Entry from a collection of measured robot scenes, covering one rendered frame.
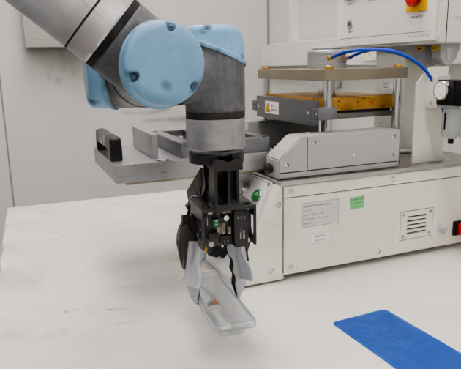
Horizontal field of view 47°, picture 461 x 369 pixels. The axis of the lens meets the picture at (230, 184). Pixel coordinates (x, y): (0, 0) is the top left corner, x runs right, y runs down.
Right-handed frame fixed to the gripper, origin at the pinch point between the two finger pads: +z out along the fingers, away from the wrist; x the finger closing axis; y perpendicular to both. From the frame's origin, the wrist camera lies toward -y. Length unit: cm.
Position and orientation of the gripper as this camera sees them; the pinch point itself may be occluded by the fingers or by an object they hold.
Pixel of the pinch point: (215, 290)
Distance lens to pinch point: 76.0
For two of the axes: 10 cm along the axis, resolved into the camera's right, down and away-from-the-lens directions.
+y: 3.1, 2.0, -9.3
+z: 0.2, 9.8, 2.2
